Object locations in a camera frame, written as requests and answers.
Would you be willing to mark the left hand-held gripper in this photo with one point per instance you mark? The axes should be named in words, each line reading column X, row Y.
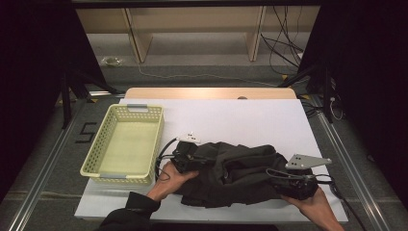
column 186, row 160

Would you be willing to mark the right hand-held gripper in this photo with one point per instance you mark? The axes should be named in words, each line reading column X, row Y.
column 298, row 186

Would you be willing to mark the dark pleated skirt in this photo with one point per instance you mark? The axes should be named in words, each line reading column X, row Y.
column 237, row 179

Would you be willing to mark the pale yellow plastic basket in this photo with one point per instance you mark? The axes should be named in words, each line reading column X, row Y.
column 128, row 144

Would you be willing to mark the person's left hand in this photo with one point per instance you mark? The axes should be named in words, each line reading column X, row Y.
column 170, row 181

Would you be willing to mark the person's right hand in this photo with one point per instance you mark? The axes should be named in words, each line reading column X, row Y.
column 316, row 207

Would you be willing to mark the white foam board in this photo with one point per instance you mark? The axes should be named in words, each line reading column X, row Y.
column 224, row 122

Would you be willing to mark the dark table grommet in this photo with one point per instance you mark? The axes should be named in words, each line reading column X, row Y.
column 242, row 97

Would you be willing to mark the yellow floor tape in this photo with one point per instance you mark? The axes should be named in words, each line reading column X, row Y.
column 304, row 96
column 284, row 77
column 92, row 100

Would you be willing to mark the crumpled clear plastic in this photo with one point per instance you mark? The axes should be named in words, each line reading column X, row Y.
column 111, row 61

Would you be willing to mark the black curtain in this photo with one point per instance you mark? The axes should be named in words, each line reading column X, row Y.
column 29, row 80
column 369, row 80

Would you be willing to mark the wooden shelf unit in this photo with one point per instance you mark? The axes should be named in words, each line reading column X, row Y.
column 198, row 19

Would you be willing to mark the aluminium floor rail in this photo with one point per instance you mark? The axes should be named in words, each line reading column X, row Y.
column 352, row 173
column 38, row 183

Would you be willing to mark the black overhead frame bar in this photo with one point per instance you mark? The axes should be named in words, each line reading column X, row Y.
column 192, row 4

